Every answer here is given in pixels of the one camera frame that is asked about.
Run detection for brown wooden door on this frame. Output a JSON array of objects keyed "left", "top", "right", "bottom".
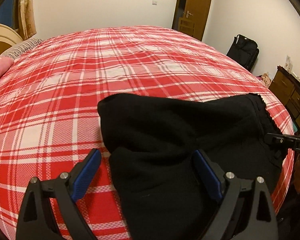
[{"left": 172, "top": 0, "right": 212, "bottom": 41}]

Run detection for dark wooden dresser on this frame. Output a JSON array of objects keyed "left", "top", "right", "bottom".
[{"left": 269, "top": 66, "right": 300, "bottom": 134}]

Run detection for cream round headboard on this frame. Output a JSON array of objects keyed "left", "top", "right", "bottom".
[{"left": 0, "top": 23, "right": 23, "bottom": 55}]

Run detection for red white plaid bedsheet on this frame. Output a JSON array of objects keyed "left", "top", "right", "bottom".
[{"left": 0, "top": 26, "right": 293, "bottom": 239}]

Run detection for beige patterned curtain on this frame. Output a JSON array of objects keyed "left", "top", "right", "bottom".
[{"left": 18, "top": 0, "right": 37, "bottom": 40}]

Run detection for black pants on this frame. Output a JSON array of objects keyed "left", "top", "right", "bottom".
[{"left": 97, "top": 94, "right": 287, "bottom": 239}]

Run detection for black suitcase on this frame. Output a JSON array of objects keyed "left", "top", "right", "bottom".
[{"left": 226, "top": 34, "right": 260, "bottom": 72}]

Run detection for white box on dresser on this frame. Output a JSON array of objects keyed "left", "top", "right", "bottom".
[{"left": 284, "top": 55, "right": 293, "bottom": 74}]

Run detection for pink clothes pile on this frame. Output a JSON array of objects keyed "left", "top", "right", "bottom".
[{"left": 257, "top": 73, "right": 272, "bottom": 88}]

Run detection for striped grey pillow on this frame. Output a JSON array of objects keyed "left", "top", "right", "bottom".
[{"left": 0, "top": 38, "right": 44, "bottom": 60}]

